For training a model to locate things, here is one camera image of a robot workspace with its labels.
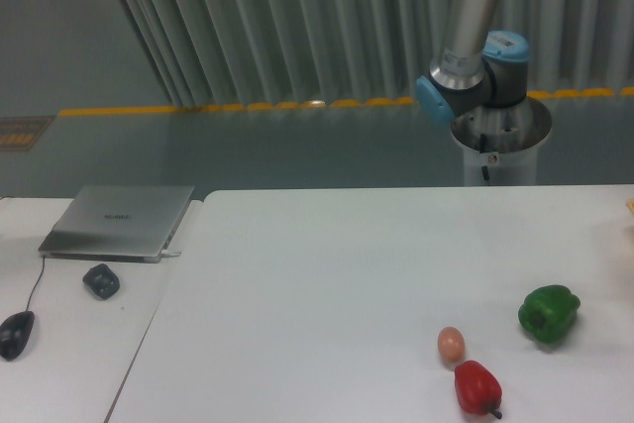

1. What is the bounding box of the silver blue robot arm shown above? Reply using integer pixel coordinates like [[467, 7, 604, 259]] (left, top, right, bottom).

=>
[[415, 0, 528, 123]]

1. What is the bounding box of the white usb dongle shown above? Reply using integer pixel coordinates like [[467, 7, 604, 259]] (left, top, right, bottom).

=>
[[161, 250, 181, 259]]

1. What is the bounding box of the brown egg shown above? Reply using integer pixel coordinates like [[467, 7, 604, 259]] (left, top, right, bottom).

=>
[[437, 327, 466, 364]]

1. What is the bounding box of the silver closed laptop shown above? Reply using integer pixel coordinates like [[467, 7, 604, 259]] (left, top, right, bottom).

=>
[[39, 185, 194, 263]]

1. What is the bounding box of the red bell pepper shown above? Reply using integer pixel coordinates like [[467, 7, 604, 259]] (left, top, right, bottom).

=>
[[454, 361, 502, 419]]

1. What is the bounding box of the green bell pepper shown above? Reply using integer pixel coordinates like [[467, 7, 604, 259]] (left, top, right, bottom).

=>
[[518, 284, 581, 345]]

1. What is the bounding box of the black computer mouse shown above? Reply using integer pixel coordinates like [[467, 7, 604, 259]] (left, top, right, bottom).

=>
[[0, 310, 35, 362]]

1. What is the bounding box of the black pedestal cable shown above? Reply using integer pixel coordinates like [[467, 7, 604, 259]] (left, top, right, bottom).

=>
[[477, 132, 491, 185]]

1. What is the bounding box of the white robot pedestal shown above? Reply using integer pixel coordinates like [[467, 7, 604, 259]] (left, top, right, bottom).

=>
[[451, 97, 553, 186]]

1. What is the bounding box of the black mouse cable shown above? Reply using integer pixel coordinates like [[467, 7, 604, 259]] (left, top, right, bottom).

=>
[[24, 255, 47, 314]]

